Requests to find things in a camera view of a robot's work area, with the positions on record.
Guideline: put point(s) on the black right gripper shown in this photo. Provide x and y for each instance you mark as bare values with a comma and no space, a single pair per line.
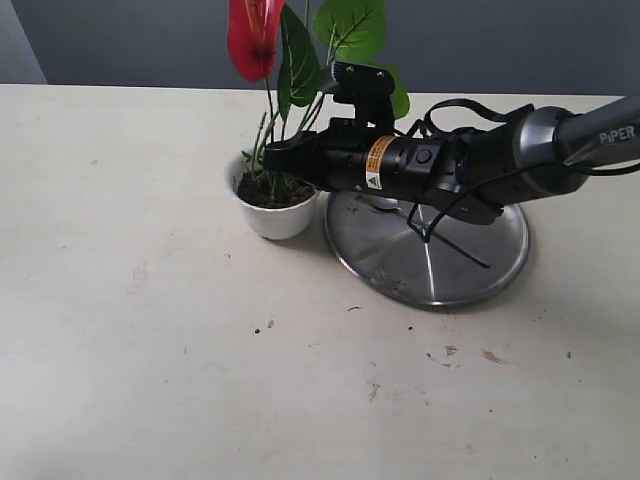
432,171

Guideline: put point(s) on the stainless steel spoon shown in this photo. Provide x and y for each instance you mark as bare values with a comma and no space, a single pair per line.
391,206

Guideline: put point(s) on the red artificial flower plant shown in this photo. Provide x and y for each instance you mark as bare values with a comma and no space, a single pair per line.
268,43

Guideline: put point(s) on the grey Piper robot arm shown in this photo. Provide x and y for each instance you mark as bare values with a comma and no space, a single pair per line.
541,152

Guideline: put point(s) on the white plastic flower pot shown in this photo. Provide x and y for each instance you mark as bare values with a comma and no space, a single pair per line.
276,224

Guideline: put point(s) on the round stainless steel plate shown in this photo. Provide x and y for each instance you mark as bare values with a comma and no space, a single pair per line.
387,253

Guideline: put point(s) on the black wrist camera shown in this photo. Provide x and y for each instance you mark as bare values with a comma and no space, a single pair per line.
367,88

